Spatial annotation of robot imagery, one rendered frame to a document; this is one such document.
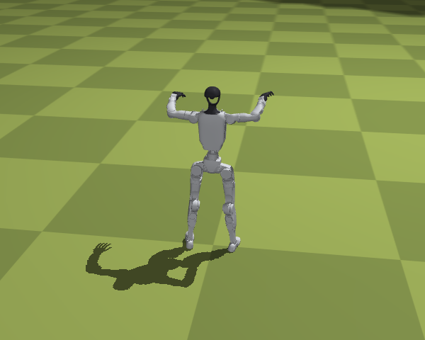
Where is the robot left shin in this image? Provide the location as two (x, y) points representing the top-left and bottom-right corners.
(188, 200), (198, 240)

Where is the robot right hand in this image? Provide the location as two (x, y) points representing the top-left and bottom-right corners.
(260, 91), (274, 101)

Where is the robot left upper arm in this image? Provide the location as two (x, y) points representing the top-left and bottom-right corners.
(167, 110), (199, 124)

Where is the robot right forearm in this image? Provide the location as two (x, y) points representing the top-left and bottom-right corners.
(251, 96), (266, 115)

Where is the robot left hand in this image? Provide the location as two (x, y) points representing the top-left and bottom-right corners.
(173, 91), (186, 100)

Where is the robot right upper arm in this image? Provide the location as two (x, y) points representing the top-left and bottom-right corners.
(225, 113), (261, 124)

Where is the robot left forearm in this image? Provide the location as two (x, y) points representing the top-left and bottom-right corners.
(166, 93), (177, 112)

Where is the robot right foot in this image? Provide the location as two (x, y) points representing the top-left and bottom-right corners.
(228, 237), (241, 252)

